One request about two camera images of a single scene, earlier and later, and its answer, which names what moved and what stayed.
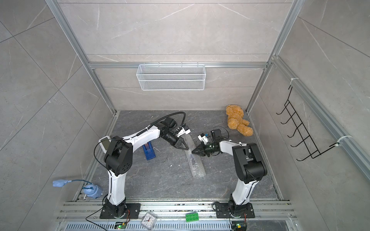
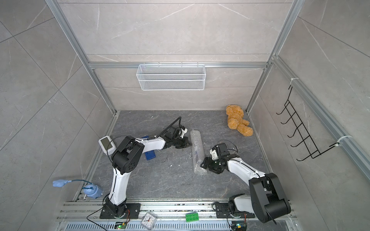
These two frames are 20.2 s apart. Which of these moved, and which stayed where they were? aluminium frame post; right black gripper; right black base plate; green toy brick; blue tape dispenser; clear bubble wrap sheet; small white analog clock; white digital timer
Moved: clear bubble wrap sheet; right black gripper
Stayed: white digital timer; right black base plate; blue tape dispenser; green toy brick; aluminium frame post; small white analog clock
